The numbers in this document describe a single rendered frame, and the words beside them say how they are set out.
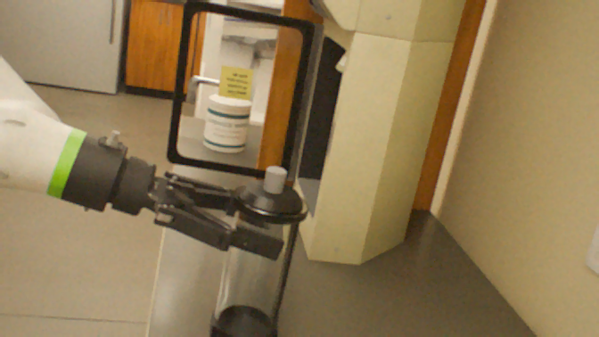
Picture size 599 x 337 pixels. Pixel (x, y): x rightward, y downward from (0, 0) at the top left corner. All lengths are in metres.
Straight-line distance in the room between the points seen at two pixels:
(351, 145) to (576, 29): 0.48
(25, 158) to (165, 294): 0.40
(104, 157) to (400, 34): 0.62
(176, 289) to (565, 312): 0.70
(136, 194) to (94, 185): 0.05
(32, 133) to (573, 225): 0.92
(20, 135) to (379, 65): 0.66
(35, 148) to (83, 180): 0.07
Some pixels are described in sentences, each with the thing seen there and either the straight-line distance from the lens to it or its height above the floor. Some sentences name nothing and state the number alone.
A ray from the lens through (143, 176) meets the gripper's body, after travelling 0.82.
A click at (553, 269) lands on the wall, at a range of 1.31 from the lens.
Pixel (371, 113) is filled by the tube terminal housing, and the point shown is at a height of 1.26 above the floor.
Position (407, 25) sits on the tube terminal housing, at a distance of 1.20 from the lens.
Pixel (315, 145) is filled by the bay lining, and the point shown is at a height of 1.10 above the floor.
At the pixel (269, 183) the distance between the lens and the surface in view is 0.85.
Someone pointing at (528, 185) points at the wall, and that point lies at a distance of 1.40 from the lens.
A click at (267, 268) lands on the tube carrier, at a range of 0.86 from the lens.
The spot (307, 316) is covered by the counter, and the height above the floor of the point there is 0.94.
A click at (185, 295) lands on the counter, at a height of 0.94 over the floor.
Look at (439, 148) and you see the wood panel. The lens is 1.69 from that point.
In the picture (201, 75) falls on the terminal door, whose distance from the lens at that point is 1.51.
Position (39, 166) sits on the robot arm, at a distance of 0.82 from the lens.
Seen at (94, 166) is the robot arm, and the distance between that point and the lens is 0.81.
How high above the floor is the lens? 1.51
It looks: 18 degrees down
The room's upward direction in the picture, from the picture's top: 11 degrees clockwise
